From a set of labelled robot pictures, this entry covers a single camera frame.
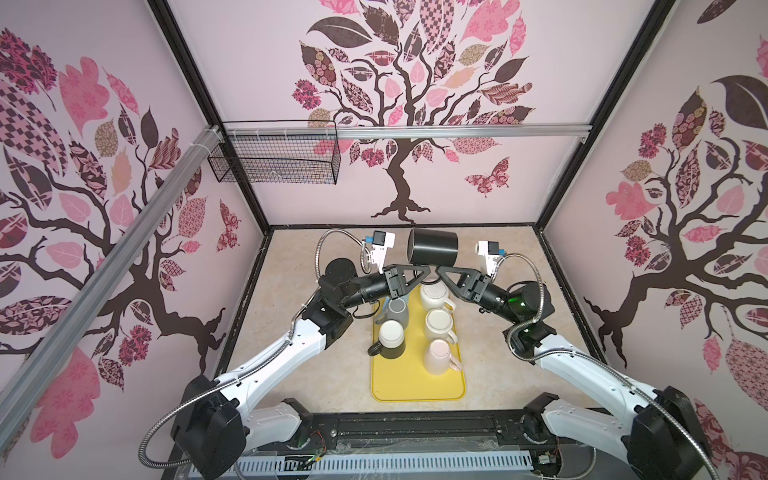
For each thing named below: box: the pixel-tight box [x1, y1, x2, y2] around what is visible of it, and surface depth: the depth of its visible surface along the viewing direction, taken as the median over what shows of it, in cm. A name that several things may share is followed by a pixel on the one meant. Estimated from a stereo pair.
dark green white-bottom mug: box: [368, 320, 406, 359], surface depth 83 cm
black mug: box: [407, 228, 459, 266], surface depth 62 cm
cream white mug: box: [425, 308, 458, 344], surface depth 87 cm
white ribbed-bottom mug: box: [420, 281, 456, 313], surface depth 92 cm
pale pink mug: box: [424, 339, 462, 375], surface depth 80 cm
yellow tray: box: [371, 285, 466, 402], surface depth 85 cm
